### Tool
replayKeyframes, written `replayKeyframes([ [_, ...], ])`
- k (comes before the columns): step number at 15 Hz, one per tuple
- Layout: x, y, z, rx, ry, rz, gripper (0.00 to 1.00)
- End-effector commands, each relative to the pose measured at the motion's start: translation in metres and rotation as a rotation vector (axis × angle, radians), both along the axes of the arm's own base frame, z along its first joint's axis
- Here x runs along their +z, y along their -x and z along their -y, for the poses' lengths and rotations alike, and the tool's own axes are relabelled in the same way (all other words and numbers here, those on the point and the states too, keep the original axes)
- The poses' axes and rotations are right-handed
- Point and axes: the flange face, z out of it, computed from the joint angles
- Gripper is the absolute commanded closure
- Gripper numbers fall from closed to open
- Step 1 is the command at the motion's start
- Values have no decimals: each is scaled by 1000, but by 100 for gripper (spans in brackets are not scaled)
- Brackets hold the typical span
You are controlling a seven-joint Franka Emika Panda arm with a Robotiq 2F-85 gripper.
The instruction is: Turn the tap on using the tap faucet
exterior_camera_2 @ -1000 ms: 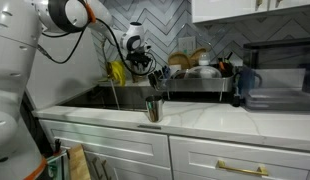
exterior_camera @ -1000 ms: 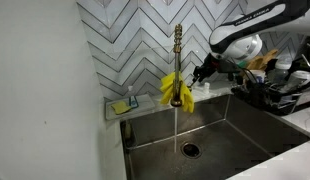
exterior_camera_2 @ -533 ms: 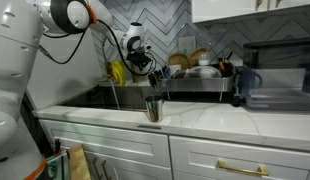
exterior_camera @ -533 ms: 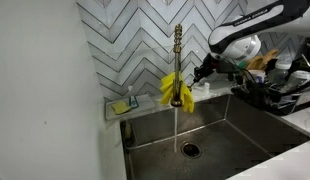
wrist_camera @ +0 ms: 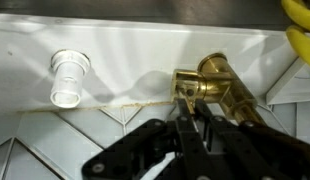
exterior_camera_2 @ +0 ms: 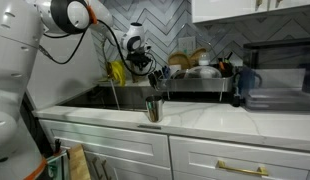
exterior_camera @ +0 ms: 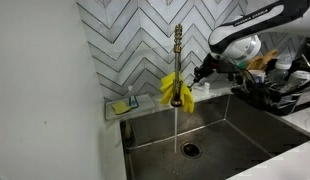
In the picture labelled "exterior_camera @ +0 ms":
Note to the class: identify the yellow sponge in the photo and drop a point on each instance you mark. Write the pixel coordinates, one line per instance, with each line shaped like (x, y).
(120, 107)

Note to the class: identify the wooden utensils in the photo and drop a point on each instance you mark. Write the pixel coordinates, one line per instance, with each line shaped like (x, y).
(265, 59)

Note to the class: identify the yellow rubber glove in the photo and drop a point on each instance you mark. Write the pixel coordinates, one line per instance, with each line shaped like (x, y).
(187, 96)

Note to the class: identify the small clear countertop cap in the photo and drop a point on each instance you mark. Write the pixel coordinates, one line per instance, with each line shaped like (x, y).
(206, 88)

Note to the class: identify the round sink drain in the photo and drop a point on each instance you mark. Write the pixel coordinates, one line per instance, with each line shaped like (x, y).
(190, 150)

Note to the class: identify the black dish rack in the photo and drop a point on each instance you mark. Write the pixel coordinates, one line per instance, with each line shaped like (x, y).
(261, 98)

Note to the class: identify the clear baby bottle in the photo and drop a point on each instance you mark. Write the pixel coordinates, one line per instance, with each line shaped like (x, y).
(283, 68)

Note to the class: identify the white sponge tray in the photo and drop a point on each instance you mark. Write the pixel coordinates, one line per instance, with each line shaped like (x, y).
(145, 103)

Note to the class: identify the stainless steel sink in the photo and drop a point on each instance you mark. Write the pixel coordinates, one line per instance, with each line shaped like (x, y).
(228, 140)

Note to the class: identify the metal sink sponge holder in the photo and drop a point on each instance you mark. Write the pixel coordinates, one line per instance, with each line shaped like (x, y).
(128, 131)

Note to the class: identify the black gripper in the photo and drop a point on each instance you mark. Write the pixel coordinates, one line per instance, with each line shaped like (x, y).
(221, 65)

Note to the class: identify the white lidded cup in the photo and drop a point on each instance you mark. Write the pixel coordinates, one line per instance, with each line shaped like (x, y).
(300, 79)

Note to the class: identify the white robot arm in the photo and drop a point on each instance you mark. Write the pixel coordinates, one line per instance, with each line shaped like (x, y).
(248, 33)

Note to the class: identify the gold tap spout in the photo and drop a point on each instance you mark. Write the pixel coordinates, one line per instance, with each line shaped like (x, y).
(177, 66)

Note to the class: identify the water stream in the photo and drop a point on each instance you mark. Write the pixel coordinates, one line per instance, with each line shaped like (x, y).
(176, 130)

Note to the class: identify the blue dish scrubber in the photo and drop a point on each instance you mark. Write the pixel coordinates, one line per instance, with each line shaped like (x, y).
(134, 102)

